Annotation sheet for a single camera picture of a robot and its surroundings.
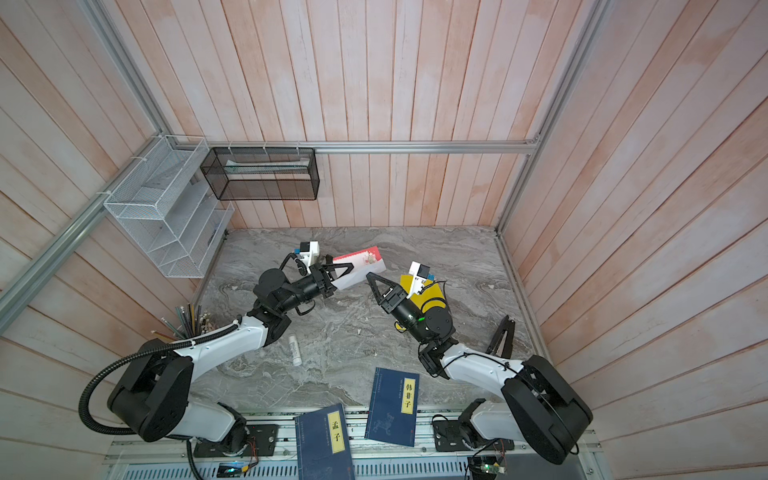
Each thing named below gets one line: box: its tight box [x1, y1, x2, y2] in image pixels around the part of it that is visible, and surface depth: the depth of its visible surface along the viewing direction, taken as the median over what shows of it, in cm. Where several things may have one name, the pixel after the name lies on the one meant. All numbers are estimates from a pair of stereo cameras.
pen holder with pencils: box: [150, 303, 211, 342], surface depth 83 cm
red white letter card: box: [332, 246, 387, 290], surface depth 76 cm
